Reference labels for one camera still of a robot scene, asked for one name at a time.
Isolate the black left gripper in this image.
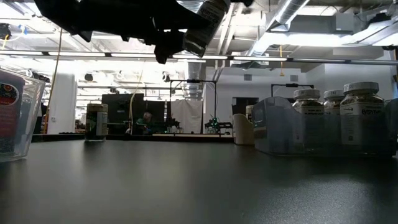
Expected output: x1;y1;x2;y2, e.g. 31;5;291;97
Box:
33;0;200;65

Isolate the white-lid bagel seasoning jar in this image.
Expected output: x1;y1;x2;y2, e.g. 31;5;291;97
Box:
323;89;346;147
292;88;326;147
339;81;386;147

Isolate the white curtain panel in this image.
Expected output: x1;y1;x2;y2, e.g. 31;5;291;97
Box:
170;99;203;134

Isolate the person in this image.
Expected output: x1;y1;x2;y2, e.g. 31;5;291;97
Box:
136;111;155;135

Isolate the black partition screen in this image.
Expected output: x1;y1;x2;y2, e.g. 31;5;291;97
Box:
101;93;166;135

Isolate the background robot station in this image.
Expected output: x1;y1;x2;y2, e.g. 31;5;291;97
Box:
204;116;234;135

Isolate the white plastic bin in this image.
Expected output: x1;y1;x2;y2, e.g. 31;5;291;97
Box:
232;113;256;146

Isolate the grey translucent plastic bin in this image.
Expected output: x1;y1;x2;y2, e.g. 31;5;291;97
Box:
251;96;398;158

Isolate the clear plastic bin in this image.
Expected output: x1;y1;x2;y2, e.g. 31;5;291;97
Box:
0;67;47;163

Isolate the black frame stand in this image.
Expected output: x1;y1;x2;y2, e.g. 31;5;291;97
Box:
169;78;218;126

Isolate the silver ventilation duct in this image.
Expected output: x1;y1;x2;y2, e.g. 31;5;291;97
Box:
185;60;206;100
247;0;312;57

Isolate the black camera stand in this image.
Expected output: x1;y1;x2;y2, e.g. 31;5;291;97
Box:
271;83;315;98

